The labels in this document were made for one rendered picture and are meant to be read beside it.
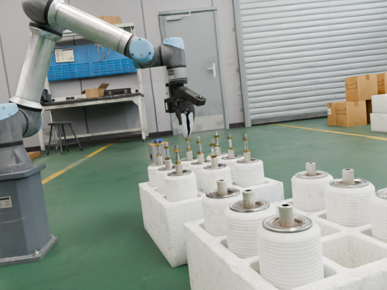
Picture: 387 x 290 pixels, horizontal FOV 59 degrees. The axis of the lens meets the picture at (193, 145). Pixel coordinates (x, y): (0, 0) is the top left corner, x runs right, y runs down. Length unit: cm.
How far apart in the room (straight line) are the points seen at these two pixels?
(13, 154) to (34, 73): 31
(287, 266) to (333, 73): 622
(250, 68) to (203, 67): 82
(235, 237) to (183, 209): 38
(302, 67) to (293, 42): 45
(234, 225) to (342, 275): 19
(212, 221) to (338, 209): 26
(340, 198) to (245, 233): 22
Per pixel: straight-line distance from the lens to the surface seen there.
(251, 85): 618
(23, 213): 128
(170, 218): 99
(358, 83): 460
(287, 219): 55
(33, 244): 131
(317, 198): 84
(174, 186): 101
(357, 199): 75
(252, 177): 110
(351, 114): 456
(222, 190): 75
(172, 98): 128
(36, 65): 140
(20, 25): 670
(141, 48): 115
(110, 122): 615
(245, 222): 62
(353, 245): 72
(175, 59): 128
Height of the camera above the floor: 44
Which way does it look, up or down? 6 degrees down
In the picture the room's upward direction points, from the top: 6 degrees counter-clockwise
